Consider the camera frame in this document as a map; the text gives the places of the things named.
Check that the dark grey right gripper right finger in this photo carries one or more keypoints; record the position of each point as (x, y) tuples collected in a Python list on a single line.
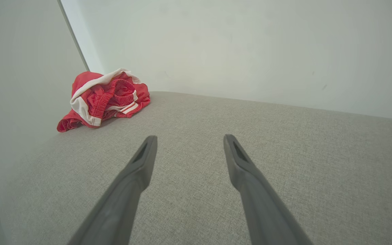
[(264, 211)]

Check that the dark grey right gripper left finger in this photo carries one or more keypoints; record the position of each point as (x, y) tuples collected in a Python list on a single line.
[(121, 204)]

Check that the red white sports shorts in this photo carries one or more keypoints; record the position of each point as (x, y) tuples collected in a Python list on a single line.
[(94, 95)]

